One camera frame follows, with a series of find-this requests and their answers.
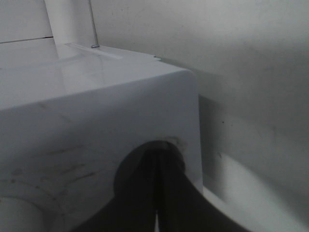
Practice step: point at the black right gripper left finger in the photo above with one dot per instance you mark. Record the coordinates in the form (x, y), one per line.
(132, 208)

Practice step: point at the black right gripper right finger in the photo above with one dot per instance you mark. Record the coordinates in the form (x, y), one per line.
(183, 208)

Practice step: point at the white microwave oven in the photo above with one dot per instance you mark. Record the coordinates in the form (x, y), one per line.
(70, 114)

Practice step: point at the grey metal pole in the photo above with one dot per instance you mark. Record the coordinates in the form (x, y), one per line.
(96, 44)

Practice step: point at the white partition panel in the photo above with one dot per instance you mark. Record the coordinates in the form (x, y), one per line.
(70, 21)

